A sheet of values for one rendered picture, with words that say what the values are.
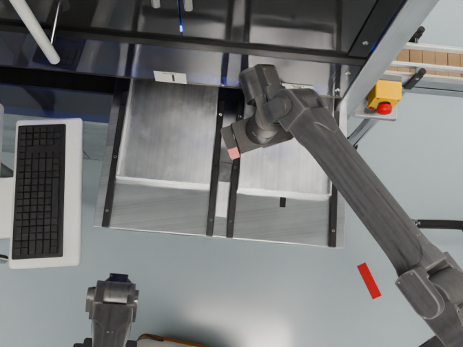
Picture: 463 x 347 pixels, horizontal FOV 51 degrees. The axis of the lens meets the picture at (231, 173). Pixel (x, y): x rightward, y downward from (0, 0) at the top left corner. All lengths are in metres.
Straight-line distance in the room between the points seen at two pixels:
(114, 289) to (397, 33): 0.76
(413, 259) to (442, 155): 1.86
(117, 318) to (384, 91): 0.92
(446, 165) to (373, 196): 1.82
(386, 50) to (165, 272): 1.45
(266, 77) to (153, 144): 0.61
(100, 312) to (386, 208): 0.48
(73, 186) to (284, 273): 1.11
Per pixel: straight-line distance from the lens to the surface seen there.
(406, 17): 1.07
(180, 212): 1.38
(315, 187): 1.42
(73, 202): 1.51
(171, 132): 1.44
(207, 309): 2.23
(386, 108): 1.40
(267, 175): 1.40
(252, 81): 0.91
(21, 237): 1.51
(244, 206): 1.38
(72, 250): 1.49
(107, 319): 0.84
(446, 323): 0.76
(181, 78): 1.34
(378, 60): 1.22
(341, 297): 2.31
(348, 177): 0.79
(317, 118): 0.82
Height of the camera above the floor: 2.23
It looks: 75 degrees down
